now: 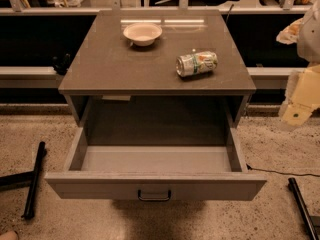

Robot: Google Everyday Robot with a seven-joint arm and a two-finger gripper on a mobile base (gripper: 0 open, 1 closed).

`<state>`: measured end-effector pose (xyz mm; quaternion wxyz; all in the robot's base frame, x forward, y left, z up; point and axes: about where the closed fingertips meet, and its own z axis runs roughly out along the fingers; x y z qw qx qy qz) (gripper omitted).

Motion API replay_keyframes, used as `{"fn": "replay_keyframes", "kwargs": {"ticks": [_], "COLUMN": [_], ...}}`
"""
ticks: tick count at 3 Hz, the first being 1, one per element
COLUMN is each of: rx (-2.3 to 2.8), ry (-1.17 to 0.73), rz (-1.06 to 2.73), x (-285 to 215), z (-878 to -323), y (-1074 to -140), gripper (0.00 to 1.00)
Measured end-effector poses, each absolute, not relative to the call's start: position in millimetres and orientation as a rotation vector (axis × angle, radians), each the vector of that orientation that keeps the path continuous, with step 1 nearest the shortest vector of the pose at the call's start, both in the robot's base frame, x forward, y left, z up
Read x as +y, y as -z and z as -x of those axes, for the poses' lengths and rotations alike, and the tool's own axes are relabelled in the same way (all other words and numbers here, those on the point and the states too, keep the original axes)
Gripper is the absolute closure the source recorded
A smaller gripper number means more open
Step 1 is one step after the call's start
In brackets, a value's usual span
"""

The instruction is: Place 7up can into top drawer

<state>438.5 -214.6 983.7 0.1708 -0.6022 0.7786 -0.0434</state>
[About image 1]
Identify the black stand leg left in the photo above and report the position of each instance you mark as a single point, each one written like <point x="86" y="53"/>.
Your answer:
<point x="28" y="179"/>

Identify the white ceramic bowl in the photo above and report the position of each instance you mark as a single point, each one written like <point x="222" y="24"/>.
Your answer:
<point x="142" y="34"/>

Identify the black clamp on rail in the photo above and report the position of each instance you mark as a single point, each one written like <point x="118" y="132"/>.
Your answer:
<point x="61" y="65"/>

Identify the grey cabinet with top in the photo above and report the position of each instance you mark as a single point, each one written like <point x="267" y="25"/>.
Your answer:
<point x="108" y="64"/>

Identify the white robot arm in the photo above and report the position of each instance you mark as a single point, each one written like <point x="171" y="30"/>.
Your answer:
<point x="305" y="32"/>

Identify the black stand leg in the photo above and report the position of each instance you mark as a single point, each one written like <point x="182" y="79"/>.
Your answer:
<point x="312" y="223"/>
<point x="28" y="179"/>

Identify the black drawer handle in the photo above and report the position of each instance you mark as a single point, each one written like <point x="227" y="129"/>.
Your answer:
<point x="154" y="197"/>

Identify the green 7up can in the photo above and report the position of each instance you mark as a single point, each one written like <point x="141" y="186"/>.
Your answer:
<point x="196" y="63"/>

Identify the open grey top drawer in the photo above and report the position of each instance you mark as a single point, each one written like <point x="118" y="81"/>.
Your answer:
<point x="189" y="172"/>

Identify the black stand leg right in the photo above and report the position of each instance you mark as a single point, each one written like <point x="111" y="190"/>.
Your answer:
<point x="312" y="223"/>

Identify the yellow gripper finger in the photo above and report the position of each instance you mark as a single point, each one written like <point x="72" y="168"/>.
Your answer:
<point x="302" y="96"/>

